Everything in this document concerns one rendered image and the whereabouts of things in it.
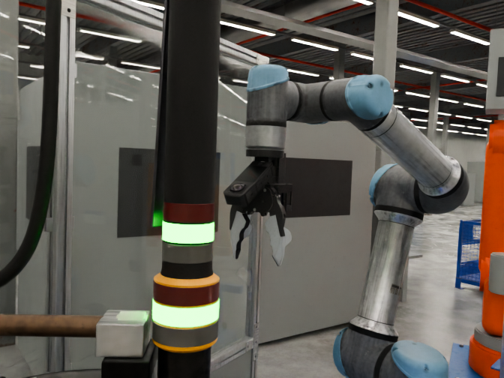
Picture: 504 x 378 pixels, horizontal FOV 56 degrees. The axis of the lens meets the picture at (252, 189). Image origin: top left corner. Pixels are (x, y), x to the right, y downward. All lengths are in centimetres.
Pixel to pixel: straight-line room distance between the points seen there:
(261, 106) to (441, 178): 42
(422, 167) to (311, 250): 366
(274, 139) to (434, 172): 35
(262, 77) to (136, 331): 62
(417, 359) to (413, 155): 42
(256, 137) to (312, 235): 376
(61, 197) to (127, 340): 82
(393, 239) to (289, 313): 346
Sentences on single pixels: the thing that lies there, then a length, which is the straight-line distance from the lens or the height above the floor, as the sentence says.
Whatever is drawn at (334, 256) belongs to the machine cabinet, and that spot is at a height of 76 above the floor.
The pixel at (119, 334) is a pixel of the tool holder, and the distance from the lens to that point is 32.
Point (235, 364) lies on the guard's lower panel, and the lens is 181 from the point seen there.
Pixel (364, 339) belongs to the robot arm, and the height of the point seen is 126.
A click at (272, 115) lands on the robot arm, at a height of 174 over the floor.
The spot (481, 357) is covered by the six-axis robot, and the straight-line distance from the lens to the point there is 438.
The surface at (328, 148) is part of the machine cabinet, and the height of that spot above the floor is 183.
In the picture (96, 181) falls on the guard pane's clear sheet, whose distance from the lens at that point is 120.
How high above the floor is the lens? 165
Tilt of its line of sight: 3 degrees down
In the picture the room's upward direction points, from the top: 2 degrees clockwise
